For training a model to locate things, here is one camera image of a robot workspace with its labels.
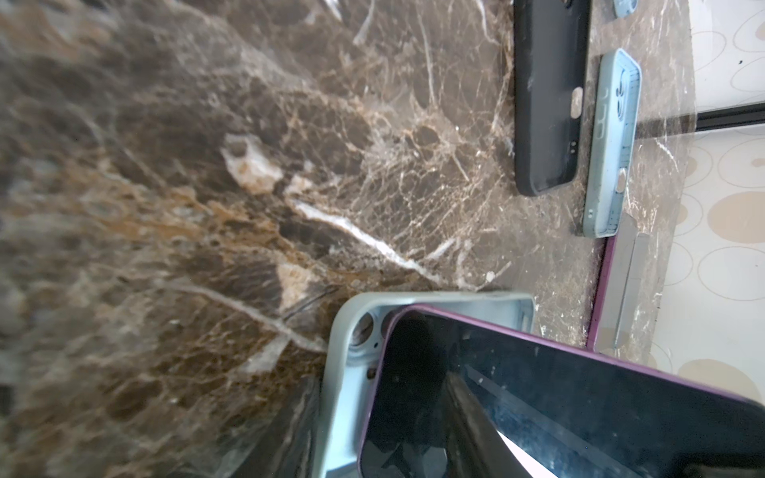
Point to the black phone purple edge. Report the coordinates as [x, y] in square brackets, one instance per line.
[560, 410]

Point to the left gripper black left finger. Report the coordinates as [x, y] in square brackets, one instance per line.
[286, 447]

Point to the black phone middle left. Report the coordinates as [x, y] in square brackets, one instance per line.
[619, 286]

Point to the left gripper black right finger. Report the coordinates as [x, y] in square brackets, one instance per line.
[474, 448]

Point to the black phone case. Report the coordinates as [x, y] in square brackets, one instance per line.
[551, 42]

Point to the light blue case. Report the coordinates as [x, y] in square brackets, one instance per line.
[356, 341]
[617, 107]
[624, 8]

